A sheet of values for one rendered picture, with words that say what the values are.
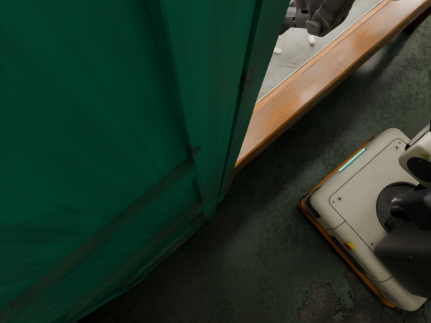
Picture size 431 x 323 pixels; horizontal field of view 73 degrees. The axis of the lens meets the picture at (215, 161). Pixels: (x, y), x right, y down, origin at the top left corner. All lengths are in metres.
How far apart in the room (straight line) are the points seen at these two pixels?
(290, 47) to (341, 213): 0.78
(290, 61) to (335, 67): 0.15
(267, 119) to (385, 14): 0.61
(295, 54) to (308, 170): 0.83
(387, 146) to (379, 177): 0.17
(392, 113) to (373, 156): 0.55
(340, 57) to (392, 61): 1.17
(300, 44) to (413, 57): 1.32
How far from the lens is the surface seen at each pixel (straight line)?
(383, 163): 1.64
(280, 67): 1.10
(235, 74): 0.23
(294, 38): 1.18
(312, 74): 1.09
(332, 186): 1.50
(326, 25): 0.89
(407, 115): 2.17
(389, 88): 2.19
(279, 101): 1.01
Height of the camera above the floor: 1.64
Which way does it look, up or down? 75 degrees down
